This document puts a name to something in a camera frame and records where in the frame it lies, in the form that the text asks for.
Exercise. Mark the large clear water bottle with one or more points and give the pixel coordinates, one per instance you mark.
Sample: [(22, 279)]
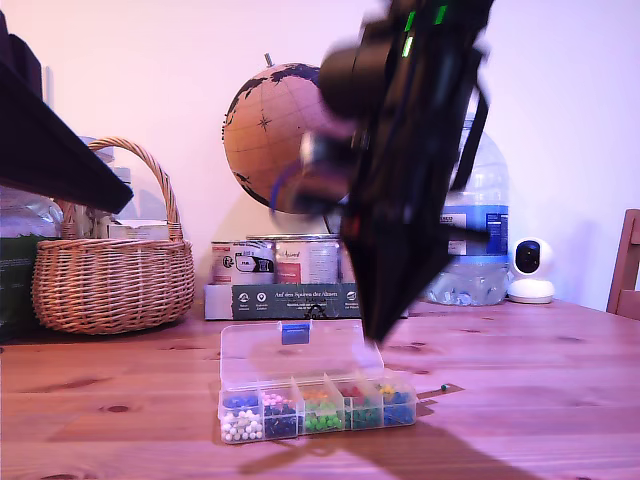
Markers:
[(480, 280)]

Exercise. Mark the light green pins heap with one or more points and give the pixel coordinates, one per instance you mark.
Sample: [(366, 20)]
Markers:
[(325, 417)]

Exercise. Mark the tin can red label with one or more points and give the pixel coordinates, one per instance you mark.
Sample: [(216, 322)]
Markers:
[(307, 262)]

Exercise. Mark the cork globe on stand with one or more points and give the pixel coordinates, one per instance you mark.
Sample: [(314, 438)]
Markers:
[(260, 130)]

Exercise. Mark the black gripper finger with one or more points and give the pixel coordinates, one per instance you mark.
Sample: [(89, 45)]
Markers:
[(50, 160)]

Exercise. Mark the white pins heap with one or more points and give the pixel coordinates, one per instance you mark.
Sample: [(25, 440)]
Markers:
[(242, 426)]

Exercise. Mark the small white bottle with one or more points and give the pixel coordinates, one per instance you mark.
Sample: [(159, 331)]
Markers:
[(124, 174)]

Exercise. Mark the dark green bag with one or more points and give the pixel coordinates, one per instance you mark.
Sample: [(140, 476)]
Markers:
[(15, 290)]

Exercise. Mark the cardboard can tray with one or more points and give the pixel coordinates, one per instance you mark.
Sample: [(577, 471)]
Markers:
[(260, 301)]

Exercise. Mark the wooden chair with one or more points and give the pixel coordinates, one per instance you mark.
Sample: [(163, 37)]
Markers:
[(627, 280)]

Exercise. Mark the white wall switch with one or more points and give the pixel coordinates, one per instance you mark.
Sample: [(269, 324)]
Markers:
[(48, 85)]

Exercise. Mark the pink pins heap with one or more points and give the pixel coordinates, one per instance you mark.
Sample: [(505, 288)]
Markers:
[(277, 398)]

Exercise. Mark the tin can black print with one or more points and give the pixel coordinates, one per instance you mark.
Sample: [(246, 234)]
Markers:
[(242, 262)]

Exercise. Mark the clear plastic pin box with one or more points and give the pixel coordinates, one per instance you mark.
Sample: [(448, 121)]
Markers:
[(300, 365)]

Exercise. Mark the yellow pins heap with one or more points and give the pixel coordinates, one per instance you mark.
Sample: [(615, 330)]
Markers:
[(387, 388)]

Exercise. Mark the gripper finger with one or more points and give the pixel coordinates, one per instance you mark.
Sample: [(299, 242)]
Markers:
[(410, 285), (375, 285)]

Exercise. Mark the orange pins heap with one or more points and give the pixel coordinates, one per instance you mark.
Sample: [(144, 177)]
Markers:
[(317, 394)]

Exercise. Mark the dark green pins heap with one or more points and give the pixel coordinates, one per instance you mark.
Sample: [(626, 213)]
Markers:
[(368, 418)]

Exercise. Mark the black pins heap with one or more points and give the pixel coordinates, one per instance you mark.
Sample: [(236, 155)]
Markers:
[(281, 422)]

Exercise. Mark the red pins heap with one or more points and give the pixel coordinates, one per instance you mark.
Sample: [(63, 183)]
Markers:
[(354, 391)]

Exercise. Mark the glass jar with lid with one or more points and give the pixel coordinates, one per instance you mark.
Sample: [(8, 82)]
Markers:
[(102, 151)]

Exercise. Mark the blue box lid clasp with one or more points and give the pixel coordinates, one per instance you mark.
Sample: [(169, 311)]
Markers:
[(296, 334)]

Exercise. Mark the clear plastic bag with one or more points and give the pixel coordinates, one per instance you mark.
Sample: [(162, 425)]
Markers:
[(30, 220)]

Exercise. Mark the tin can flag mark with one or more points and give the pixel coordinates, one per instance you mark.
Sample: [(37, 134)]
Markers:
[(344, 274)]

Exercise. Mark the white cardboard box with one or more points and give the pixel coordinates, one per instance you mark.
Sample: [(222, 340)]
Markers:
[(142, 231)]

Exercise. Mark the small white round camera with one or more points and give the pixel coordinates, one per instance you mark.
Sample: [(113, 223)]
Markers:
[(532, 260)]

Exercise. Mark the bright blue pins heap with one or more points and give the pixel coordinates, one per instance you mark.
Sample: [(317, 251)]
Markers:
[(400, 411)]

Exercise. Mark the dark blue pins heap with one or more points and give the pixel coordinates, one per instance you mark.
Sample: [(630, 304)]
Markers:
[(242, 401)]

